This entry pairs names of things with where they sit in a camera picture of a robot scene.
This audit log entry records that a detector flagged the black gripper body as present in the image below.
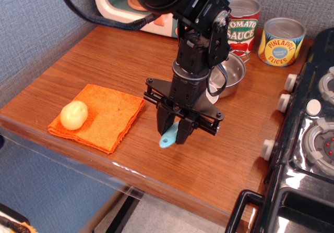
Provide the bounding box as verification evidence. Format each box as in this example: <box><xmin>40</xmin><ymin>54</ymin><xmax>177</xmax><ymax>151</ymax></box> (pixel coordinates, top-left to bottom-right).
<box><xmin>144</xmin><ymin>71</ymin><xmax>224</xmax><ymax>135</ymax></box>

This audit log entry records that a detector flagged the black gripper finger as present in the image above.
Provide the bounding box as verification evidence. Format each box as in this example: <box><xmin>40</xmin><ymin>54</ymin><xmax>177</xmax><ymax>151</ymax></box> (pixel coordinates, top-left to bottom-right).
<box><xmin>157</xmin><ymin>104</ymin><xmax>175</xmax><ymax>135</ymax></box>
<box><xmin>176</xmin><ymin>118</ymin><xmax>197</xmax><ymax>144</ymax></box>

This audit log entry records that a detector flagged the blue handled white spoon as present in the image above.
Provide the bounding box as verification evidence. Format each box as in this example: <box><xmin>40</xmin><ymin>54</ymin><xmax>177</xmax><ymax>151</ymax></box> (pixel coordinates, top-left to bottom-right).
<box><xmin>159</xmin><ymin>84</ymin><xmax>219</xmax><ymax>149</ymax></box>

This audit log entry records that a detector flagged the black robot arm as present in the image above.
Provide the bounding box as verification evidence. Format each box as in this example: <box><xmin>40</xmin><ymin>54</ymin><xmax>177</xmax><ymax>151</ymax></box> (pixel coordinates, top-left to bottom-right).
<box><xmin>138</xmin><ymin>0</ymin><xmax>231</xmax><ymax>144</ymax></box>

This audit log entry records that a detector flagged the orange folded cloth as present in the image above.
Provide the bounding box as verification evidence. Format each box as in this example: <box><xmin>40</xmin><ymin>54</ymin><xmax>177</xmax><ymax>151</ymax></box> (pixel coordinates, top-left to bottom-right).
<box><xmin>48</xmin><ymin>84</ymin><xmax>145</xmax><ymax>154</ymax></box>

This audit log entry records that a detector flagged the stainless steel pot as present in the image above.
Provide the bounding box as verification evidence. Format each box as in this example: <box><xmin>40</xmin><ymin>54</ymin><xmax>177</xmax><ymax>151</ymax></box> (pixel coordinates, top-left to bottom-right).
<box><xmin>210</xmin><ymin>50</ymin><xmax>249</xmax><ymax>98</ymax></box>

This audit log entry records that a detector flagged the white stove knob bottom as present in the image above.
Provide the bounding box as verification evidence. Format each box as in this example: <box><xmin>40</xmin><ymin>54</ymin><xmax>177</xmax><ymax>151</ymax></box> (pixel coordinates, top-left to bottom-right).
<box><xmin>260</xmin><ymin>139</ymin><xmax>275</xmax><ymax>161</ymax></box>

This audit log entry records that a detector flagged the white stove knob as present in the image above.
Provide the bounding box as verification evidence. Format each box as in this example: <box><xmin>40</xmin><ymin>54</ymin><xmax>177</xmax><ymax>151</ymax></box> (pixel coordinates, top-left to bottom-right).
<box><xmin>284</xmin><ymin>74</ymin><xmax>298</xmax><ymax>92</ymax></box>
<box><xmin>260</xmin><ymin>139</ymin><xmax>275</xmax><ymax>161</ymax></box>
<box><xmin>277</xmin><ymin>94</ymin><xmax>291</xmax><ymax>113</ymax></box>

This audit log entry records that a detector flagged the yellow toy potato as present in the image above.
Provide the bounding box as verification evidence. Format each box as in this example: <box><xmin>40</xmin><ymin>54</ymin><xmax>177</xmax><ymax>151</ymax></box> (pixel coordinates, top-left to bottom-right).
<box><xmin>60</xmin><ymin>101</ymin><xmax>88</xmax><ymax>130</ymax></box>

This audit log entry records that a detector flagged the white stove knob middle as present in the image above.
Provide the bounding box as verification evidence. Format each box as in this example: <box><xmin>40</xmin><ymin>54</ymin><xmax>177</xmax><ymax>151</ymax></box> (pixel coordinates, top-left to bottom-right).
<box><xmin>277</xmin><ymin>94</ymin><xmax>291</xmax><ymax>113</ymax></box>

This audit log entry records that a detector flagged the white stove knob top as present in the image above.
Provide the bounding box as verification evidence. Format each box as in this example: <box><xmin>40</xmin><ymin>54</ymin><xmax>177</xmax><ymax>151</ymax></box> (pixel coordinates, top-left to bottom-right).
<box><xmin>284</xmin><ymin>74</ymin><xmax>298</xmax><ymax>92</ymax></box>

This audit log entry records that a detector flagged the tomato sauce can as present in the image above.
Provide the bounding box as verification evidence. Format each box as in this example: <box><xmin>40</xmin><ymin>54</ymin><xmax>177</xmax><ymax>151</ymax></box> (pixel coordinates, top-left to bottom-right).
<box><xmin>228</xmin><ymin>0</ymin><xmax>261</xmax><ymax>56</ymax></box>

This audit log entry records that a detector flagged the pineapple slices can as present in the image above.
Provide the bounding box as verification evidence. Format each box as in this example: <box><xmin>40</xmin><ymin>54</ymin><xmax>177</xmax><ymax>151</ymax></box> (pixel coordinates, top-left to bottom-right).
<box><xmin>258</xmin><ymin>17</ymin><xmax>306</xmax><ymax>67</ymax></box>

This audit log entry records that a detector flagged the toy microwave teal and white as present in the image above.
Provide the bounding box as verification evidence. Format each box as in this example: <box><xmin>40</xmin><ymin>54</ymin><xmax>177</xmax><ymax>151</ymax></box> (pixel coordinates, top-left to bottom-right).
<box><xmin>92</xmin><ymin>0</ymin><xmax>225</xmax><ymax>39</ymax></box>

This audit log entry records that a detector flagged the black toy stove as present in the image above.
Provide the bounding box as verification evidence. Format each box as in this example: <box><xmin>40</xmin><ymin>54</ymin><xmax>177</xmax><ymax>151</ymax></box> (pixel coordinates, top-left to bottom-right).
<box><xmin>225</xmin><ymin>28</ymin><xmax>333</xmax><ymax>232</ymax></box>

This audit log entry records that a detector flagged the orange object bottom left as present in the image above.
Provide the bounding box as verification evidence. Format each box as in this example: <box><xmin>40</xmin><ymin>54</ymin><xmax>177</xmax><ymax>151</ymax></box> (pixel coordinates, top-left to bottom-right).
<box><xmin>1</xmin><ymin>216</ymin><xmax>37</xmax><ymax>233</ymax></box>

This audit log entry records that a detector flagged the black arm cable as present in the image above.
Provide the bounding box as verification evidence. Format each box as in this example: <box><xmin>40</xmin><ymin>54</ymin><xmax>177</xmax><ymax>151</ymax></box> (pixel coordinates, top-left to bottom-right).
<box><xmin>54</xmin><ymin>0</ymin><xmax>160</xmax><ymax>32</ymax></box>

